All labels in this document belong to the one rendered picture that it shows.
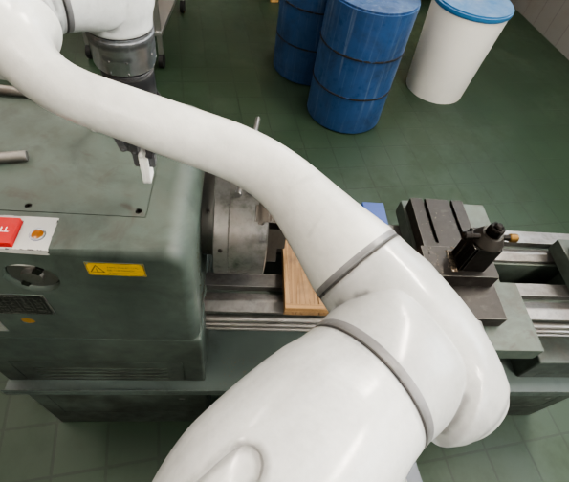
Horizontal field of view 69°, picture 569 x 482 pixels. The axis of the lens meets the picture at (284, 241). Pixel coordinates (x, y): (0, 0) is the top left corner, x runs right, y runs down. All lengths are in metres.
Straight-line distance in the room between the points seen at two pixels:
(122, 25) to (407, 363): 0.52
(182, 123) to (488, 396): 0.36
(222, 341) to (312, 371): 1.18
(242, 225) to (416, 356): 0.65
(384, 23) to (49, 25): 2.38
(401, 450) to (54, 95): 0.43
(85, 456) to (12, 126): 1.34
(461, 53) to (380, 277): 3.29
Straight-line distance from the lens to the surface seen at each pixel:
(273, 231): 1.10
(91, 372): 1.44
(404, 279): 0.37
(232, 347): 1.48
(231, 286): 1.22
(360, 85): 2.96
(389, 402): 0.32
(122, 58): 0.65
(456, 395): 0.37
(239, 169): 0.42
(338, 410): 0.30
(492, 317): 1.27
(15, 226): 0.90
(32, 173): 1.00
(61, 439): 2.06
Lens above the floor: 1.91
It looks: 53 degrees down
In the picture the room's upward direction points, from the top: 12 degrees clockwise
